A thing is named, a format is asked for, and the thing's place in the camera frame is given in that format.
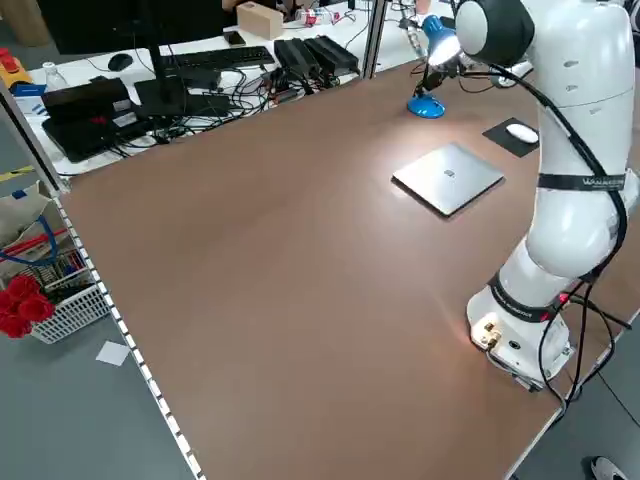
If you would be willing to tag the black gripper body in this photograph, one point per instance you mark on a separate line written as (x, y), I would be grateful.
(452, 72)

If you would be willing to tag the blue desk lamp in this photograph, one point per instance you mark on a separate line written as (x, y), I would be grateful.
(425, 106)

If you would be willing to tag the black mouse pad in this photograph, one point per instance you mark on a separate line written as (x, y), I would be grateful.
(500, 137)

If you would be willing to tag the black ribbed power supply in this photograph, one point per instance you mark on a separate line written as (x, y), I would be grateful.
(332, 52)
(295, 55)

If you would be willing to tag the white computer mouse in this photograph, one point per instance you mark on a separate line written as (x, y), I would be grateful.
(522, 132)

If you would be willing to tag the silver closed laptop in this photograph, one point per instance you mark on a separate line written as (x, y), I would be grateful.
(447, 177)

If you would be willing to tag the brown cardboard box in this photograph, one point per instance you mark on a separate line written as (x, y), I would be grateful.
(260, 20)

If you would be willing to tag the black smartphone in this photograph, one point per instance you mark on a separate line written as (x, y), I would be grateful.
(234, 38)

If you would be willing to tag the black keyboard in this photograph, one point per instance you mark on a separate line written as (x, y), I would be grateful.
(225, 57)

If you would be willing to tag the black computer monitor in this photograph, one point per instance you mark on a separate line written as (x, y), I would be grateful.
(125, 20)

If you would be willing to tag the black computer mouse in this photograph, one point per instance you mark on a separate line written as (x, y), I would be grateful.
(120, 61)

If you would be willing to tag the black open case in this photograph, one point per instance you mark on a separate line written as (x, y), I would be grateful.
(85, 125)

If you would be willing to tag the clear plastic bottle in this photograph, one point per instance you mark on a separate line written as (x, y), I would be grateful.
(52, 77)

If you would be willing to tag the white paper sheet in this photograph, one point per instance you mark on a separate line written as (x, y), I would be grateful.
(112, 353)

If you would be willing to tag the white plastic basket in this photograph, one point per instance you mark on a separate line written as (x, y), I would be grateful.
(75, 315)

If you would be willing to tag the white cardboard box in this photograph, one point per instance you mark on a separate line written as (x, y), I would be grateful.
(20, 210)

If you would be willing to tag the red artificial flowers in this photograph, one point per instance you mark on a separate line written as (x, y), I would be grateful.
(22, 305)

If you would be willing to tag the aluminium frame post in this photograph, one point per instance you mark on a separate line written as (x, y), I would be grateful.
(30, 135)
(375, 35)

